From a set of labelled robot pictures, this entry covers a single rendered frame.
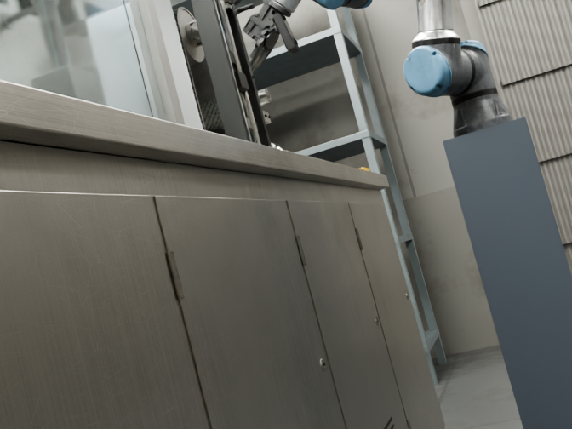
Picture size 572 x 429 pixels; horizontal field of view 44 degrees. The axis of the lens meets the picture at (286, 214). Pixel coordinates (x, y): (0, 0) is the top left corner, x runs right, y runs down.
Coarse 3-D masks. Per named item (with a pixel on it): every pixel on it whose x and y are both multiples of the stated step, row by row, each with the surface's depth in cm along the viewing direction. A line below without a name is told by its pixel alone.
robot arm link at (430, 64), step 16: (416, 0) 169; (432, 0) 165; (448, 0) 166; (432, 16) 165; (448, 16) 166; (432, 32) 166; (448, 32) 166; (416, 48) 166; (432, 48) 164; (448, 48) 165; (416, 64) 167; (432, 64) 164; (448, 64) 164; (464, 64) 169; (416, 80) 168; (432, 80) 165; (448, 80) 165; (464, 80) 170; (432, 96) 171
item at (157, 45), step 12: (144, 0) 103; (144, 12) 103; (156, 12) 105; (144, 24) 103; (156, 24) 104; (156, 36) 103; (156, 48) 102; (156, 60) 102; (168, 60) 104; (156, 72) 102; (168, 72) 103; (168, 84) 102; (168, 96) 102; (168, 108) 102; (180, 108) 104; (168, 120) 102; (180, 120) 103
